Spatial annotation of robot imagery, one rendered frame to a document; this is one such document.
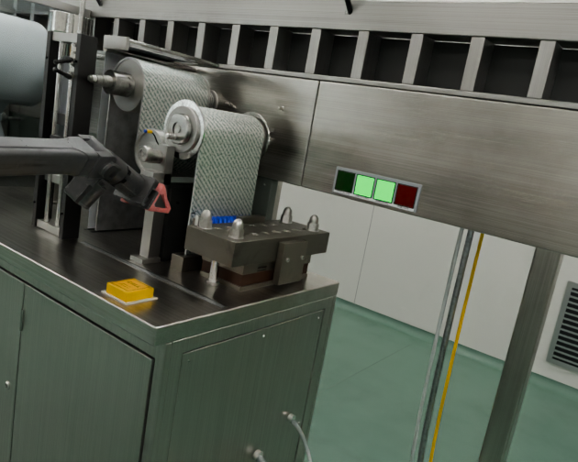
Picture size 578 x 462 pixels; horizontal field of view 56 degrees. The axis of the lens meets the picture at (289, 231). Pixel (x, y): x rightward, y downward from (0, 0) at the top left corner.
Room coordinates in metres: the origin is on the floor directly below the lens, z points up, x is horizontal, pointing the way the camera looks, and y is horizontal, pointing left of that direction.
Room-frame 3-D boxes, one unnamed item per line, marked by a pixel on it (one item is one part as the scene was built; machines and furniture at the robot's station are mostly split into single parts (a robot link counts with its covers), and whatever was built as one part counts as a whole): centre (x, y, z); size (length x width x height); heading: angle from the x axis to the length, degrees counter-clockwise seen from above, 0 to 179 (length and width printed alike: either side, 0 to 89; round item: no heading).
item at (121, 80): (1.50, 0.52, 1.34); 0.06 x 0.06 x 0.06; 55
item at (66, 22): (1.88, 0.83, 1.50); 0.14 x 0.14 x 0.06
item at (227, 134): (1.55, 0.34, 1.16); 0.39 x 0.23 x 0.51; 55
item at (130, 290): (1.09, 0.31, 0.91); 0.07 x 0.07 x 0.02; 55
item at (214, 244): (1.40, 0.06, 1.00); 0.40 x 0.16 x 0.06; 145
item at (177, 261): (1.44, 0.18, 0.92); 0.28 x 0.04 x 0.04; 145
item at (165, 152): (1.36, 0.36, 1.05); 0.06 x 0.05 x 0.31; 145
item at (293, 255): (1.36, -0.02, 0.97); 0.10 x 0.03 x 0.11; 145
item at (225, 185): (1.44, 0.19, 1.11); 0.23 x 0.01 x 0.18; 145
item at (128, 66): (1.63, 0.43, 1.34); 0.25 x 0.14 x 0.14; 145
